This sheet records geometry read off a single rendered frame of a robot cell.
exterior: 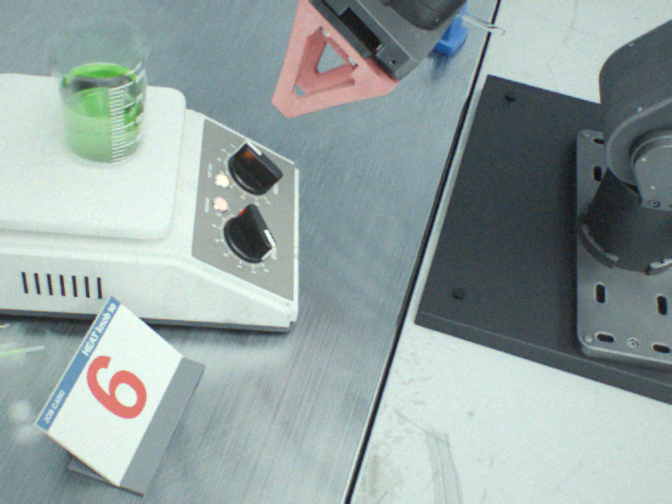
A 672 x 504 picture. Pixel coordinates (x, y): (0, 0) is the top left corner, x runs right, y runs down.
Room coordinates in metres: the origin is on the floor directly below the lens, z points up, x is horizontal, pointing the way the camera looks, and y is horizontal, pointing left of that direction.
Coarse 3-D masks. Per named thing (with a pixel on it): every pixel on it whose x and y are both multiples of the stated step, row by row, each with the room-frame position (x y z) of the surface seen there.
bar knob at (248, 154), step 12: (252, 144) 0.45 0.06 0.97; (240, 156) 0.44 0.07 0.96; (252, 156) 0.44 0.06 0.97; (264, 156) 0.45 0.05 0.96; (240, 168) 0.44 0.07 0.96; (252, 168) 0.44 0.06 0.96; (264, 168) 0.44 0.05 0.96; (276, 168) 0.44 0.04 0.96; (240, 180) 0.43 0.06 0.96; (252, 180) 0.44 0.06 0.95; (264, 180) 0.44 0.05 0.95; (276, 180) 0.44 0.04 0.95; (252, 192) 0.43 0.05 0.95; (264, 192) 0.43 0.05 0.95
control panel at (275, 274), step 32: (224, 128) 0.47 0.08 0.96; (224, 160) 0.44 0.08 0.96; (224, 192) 0.42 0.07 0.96; (288, 192) 0.45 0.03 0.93; (224, 224) 0.39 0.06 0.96; (288, 224) 0.42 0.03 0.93; (192, 256) 0.35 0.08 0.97; (224, 256) 0.37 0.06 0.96; (288, 256) 0.40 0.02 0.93; (288, 288) 0.37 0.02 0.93
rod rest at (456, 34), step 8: (464, 8) 0.69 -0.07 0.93; (456, 16) 0.68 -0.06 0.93; (456, 24) 0.69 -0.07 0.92; (448, 32) 0.68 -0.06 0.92; (456, 32) 0.69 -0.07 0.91; (464, 32) 0.69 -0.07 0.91; (440, 40) 0.68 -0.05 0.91; (448, 40) 0.68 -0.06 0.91; (456, 40) 0.68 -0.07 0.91; (464, 40) 0.69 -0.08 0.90; (440, 48) 0.67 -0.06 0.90; (448, 48) 0.67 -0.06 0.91; (456, 48) 0.68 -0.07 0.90
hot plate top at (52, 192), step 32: (0, 96) 0.43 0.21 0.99; (32, 96) 0.43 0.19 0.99; (160, 96) 0.46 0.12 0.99; (0, 128) 0.40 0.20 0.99; (32, 128) 0.41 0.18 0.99; (160, 128) 0.43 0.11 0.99; (0, 160) 0.38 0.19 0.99; (32, 160) 0.38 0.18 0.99; (64, 160) 0.39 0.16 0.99; (160, 160) 0.40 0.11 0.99; (0, 192) 0.35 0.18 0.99; (32, 192) 0.36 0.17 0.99; (64, 192) 0.36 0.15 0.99; (96, 192) 0.37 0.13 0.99; (128, 192) 0.37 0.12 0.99; (160, 192) 0.38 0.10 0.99; (0, 224) 0.33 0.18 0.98; (32, 224) 0.34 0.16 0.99; (64, 224) 0.34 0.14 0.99; (96, 224) 0.34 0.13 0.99; (128, 224) 0.35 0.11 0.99; (160, 224) 0.35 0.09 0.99
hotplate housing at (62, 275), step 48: (192, 144) 0.44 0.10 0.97; (192, 192) 0.40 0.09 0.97; (0, 240) 0.33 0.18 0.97; (48, 240) 0.34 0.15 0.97; (96, 240) 0.35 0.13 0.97; (144, 240) 0.36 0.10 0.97; (0, 288) 0.33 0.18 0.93; (48, 288) 0.33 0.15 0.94; (96, 288) 0.34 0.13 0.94; (144, 288) 0.34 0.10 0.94; (192, 288) 0.35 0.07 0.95; (240, 288) 0.36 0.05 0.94
